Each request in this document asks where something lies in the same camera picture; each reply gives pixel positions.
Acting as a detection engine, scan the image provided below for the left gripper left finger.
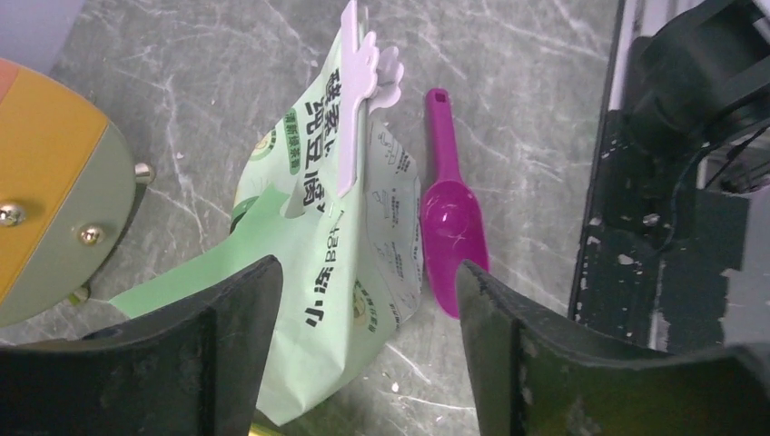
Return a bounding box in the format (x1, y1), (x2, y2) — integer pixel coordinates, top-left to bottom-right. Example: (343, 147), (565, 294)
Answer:
(1, 256), (282, 435)

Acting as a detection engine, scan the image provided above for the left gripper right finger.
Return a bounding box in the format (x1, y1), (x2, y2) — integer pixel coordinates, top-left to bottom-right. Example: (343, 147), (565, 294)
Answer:
(456, 261), (769, 435)

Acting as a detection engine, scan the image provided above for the magenta plastic scoop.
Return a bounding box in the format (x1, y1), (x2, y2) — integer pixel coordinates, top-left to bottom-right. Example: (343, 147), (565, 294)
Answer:
(420, 88), (489, 319)

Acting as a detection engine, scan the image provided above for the green cat litter bag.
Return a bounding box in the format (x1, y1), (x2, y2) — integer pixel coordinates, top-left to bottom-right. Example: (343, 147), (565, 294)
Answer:
(112, 30), (423, 425)

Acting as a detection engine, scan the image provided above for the yellow litter box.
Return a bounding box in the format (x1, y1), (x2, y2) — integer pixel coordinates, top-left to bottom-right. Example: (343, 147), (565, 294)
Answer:
(248, 423), (282, 436)

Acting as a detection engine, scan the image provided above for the round cream drawer cabinet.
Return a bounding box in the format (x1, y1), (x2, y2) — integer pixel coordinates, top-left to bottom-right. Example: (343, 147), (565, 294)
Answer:
(1, 60), (155, 326)

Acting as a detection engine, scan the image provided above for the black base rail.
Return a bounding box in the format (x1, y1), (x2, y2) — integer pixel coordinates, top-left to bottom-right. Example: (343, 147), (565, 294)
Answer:
(568, 1), (769, 353)

